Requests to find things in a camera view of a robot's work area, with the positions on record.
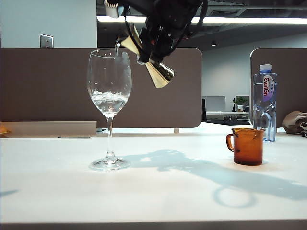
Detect small amber measuring cup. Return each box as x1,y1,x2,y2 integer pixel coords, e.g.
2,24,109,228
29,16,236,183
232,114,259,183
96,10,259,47
225,127,266,166

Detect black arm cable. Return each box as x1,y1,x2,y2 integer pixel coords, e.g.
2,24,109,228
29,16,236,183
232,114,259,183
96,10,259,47
177,0,209,48

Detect white background desk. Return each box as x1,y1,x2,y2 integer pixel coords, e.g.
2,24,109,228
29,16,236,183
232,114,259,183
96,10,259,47
206,111,250,120

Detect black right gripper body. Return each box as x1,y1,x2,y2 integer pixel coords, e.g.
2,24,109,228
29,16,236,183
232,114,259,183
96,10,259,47
145,14,190,60

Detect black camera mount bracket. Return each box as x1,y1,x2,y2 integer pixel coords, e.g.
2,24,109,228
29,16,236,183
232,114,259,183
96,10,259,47
117,0,156,19

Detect thin black camera cable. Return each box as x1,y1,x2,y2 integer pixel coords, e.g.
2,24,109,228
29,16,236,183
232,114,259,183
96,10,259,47
123,4,144,50

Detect clear wine glass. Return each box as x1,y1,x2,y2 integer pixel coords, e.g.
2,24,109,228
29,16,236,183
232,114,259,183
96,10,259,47
86,48,138,171

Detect gold double jigger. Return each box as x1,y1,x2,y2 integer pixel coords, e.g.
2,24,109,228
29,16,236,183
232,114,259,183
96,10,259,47
116,23,175,89

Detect wide brown desk partition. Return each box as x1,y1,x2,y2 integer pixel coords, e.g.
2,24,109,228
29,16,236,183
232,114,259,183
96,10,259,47
0,47,203,129

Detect green potted plant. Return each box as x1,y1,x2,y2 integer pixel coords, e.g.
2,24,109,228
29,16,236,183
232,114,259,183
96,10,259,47
234,95,249,113

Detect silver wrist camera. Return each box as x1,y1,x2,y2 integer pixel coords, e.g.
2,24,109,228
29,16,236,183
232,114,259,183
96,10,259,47
104,0,120,19

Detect Ganten plastic water bottle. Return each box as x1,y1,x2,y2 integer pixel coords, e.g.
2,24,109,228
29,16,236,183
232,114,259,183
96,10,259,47
253,64,279,142

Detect long ceiling light strip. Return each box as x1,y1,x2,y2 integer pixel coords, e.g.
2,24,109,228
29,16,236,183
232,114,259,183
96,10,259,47
96,15,307,25

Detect black office chair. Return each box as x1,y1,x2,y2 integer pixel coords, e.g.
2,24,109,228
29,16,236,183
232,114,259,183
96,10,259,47
201,98,207,122

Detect metal wall switch plate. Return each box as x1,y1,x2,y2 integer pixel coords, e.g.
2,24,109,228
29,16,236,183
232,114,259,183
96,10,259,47
40,34,54,49

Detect grey background desk screen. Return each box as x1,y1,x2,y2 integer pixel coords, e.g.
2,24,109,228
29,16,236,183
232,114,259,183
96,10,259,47
202,95,226,113

